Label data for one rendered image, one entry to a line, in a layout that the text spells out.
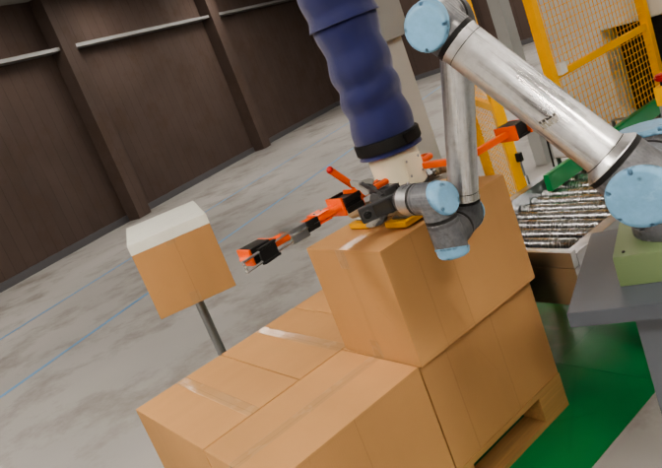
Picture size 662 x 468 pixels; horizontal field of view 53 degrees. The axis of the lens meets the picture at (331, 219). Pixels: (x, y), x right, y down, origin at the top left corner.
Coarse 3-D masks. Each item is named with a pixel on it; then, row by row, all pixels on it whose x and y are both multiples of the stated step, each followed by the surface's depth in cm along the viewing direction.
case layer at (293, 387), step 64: (320, 320) 273; (512, 320) 235; (192, 384) 259; (256, 384) 238; (320, 384) 220; (384, 384) 205; (448, 384) 216; (512, 384) 234; (192, 448) 217; (256, 448) 197; (320, 448) 186; (384, 448) 199; (448, 448) 216
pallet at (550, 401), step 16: (560, 384) 250; (544, 400) 244; (560, 400) 250; (528, 416) 251; (544, 416) 244; (512, 432) 246; (528, 432) 243; (496, 448) 241; (512, 448) 238; (480, 464) 236; (496, 464) 233
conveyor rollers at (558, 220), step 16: (576, 176) 328; (544, 192) 324; (560, 192) 317; (576, 192) 309; (592, 192) 303; (528, 208) 312; (544, 208) 305; (560, 208) 298; (576, 208) 291; (592, 208) 285; (528, 224) 292; (544, 224) 285; (560, 224) 279; (576, 224) 273; (592, 224) 267; (528, 240) 272; (544, 240) 266; (560, 240) 260; (576, 240) 255
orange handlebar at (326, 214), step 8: (496, 136) 215; (504, 136) 216; (488, 144) 211; (496, 144) 214; (480, 152) 209; (424, 160) 228; (440, 160) 213; (376, 184) 216; (384, 184) 218; (328, 208) 210; (336, 208) 206; (312, 216) 204; (320, 216) 203; (328, 216) 204; (320, 224) 203; (280, 240) 194; (288, 240) 196; (240, 256) 191; (248, 256) 189
